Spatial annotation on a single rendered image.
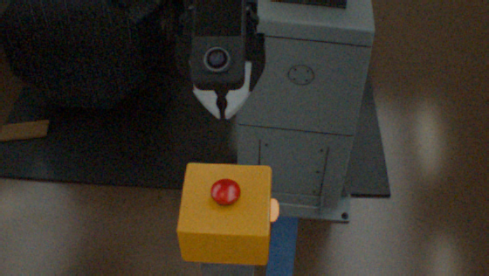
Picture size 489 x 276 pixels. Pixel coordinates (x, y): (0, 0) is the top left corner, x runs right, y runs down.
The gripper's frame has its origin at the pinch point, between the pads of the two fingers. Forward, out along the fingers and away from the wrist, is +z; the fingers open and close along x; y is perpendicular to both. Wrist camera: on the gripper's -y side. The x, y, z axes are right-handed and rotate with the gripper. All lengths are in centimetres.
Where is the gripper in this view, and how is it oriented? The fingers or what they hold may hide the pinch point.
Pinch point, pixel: (223, 113)
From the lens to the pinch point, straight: 56.7
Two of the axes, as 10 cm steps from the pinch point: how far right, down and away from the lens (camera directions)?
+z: 0.0, 6.9, 7.2
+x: -10.0, -0.4, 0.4
